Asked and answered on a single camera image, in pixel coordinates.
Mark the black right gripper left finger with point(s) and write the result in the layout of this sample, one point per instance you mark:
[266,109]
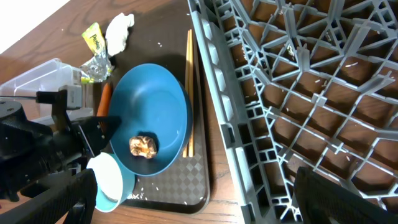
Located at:
[75,200]

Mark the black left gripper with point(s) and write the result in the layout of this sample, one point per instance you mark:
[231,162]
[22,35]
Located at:
[83,138]

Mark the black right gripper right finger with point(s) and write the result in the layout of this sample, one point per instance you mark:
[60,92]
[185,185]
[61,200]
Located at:
[322,201]

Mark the orange carrot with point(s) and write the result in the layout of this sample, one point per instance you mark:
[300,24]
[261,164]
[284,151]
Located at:
[105,99]

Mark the brown food scrap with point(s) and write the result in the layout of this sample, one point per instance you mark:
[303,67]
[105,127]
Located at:
[143,146]

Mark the yellow green foil wrapper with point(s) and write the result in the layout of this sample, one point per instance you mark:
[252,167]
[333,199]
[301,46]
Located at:
[99,67]

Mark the blue plate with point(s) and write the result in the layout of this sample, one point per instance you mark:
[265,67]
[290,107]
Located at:
[151,102]

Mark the white napkin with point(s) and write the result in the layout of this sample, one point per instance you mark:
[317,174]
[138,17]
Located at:
[117,33]

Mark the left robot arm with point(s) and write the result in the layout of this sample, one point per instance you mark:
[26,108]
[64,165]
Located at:
[31,151]

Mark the grey dishwasher rack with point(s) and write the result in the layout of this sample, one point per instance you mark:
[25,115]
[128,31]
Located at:
[302,84]

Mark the light blue rice bowl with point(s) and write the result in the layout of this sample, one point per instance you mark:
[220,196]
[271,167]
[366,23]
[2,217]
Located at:
[115,182]

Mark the clear plastic bin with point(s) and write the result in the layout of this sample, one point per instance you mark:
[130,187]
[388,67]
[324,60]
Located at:
[49,76]

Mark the dark brown serving tray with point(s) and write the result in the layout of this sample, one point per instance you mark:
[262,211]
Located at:
[160,37]

